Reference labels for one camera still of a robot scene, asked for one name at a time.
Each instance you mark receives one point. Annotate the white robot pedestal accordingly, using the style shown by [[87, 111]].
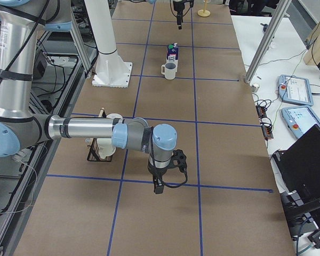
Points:
[[110, 69]]

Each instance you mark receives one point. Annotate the white cup upper rack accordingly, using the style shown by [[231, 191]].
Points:
[[114, 116]]

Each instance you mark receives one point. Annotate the small metal cylinder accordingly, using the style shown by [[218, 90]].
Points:
[[255, 87]]

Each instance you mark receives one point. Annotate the upper teach pendant tablet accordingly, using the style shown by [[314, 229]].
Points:
[[295, 90]]

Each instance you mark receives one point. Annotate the white cup lower rack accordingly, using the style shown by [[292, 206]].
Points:
[[105, 147]]

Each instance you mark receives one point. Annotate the wooden cup stand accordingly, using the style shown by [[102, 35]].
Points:
[[204, 12]]

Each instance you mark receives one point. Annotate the milk carton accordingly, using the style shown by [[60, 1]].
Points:
[[172, 54]]

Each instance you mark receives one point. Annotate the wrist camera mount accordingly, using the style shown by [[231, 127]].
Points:
[[178, 160]]

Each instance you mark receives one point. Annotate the teach pendant tablet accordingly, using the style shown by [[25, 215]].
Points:
[[295, 90], [299, 119]]

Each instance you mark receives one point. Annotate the aluminium frame post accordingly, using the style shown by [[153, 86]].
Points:
[[267, 38]]

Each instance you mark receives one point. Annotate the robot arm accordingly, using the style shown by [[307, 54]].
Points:
[[19, 128]]

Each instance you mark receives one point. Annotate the lower teach pendant tablet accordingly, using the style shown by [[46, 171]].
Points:
[[299, 119]]

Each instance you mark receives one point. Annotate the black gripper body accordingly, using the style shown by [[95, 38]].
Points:
[[178, 8], [155, 174]]

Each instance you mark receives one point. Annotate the black wire cup rack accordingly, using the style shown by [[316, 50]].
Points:
[[93, 154]]

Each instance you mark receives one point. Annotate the black laptop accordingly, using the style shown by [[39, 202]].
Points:
[[300, 169]]

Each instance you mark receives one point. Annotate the white cup rack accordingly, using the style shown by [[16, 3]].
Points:
[[105, 147], [114, 116]]

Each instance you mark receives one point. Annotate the white mug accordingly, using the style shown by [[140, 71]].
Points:
[[169, 70]]

